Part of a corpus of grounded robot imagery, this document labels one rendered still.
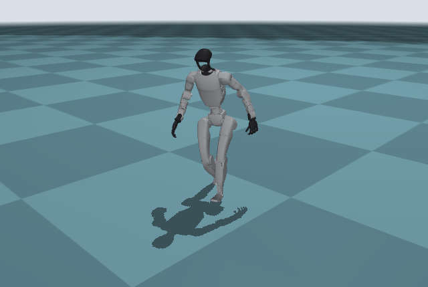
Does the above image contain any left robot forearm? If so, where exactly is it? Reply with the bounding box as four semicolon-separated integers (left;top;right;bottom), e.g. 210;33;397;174
241;90;255;119

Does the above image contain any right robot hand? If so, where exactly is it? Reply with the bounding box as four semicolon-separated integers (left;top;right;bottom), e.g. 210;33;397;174
172;114;182;138

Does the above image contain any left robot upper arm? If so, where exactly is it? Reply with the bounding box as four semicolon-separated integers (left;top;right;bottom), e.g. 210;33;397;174
218;72;246;98

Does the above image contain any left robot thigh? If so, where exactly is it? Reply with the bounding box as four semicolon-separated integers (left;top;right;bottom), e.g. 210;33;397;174
215;115;237;165

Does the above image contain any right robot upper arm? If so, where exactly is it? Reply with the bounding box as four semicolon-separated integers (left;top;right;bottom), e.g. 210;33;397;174
183;72;196;100

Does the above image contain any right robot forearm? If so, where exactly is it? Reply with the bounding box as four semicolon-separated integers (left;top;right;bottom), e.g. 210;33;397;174
176;91;188;120

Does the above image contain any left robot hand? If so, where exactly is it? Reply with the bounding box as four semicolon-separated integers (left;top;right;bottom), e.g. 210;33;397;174
246;114;258;135

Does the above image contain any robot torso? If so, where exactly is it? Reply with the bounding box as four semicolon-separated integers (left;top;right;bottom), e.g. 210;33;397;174
194;69;227;126

